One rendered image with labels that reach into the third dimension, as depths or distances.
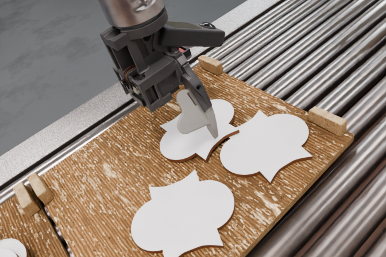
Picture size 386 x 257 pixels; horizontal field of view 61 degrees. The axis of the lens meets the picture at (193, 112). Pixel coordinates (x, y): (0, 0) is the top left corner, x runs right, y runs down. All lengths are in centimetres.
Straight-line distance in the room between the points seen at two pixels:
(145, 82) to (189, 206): 18
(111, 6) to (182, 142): 26
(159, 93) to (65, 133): 33
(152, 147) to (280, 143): 21
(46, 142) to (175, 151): 30
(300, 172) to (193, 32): 25
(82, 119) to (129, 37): 36
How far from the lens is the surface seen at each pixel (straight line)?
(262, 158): 51
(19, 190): 61
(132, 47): 42
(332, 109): 62
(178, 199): 49
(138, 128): 62
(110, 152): 60
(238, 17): 91
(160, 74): 44
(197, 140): 54
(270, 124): 55
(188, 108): 47
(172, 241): 46
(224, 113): 57
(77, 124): 74
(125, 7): 39
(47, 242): 56
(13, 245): 55
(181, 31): 45
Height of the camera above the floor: 134
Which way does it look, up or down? 42 degrees down
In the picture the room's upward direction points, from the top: 17 degrees counter-clockwise
